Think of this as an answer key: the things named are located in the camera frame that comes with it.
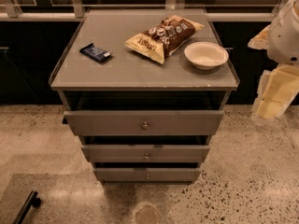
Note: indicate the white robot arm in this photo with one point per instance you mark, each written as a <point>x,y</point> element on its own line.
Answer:
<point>280,39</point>

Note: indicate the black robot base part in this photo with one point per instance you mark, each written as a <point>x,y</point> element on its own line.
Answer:
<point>32,201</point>

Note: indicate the grey top drawer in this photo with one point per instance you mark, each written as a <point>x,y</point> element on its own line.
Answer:
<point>137,123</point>

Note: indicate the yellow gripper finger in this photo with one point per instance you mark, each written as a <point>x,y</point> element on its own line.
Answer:
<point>260,41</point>
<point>268,111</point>

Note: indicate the white paper bowl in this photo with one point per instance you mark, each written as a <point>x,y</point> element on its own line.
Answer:
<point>206,55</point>

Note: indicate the grey bottom drawer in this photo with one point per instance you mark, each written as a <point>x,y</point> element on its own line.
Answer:
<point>147,174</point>

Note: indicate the grey drawer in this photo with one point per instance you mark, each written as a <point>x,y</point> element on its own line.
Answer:
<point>137,123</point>
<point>145,153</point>
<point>147,174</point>

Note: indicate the metal railing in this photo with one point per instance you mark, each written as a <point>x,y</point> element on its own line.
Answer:
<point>76,10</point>

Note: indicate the brown yellow chip bag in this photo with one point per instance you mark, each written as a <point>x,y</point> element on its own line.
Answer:
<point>161,41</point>

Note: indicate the grey drawer cabinet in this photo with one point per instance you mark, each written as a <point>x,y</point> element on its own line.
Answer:
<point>128,81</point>

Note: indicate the dark blue snack bar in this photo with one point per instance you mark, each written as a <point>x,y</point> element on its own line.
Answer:
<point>95,53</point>

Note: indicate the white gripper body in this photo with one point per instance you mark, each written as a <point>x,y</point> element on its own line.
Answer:
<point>285,42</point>

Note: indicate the grey middle drawer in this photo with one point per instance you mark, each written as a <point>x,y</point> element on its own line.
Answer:
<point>145,153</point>

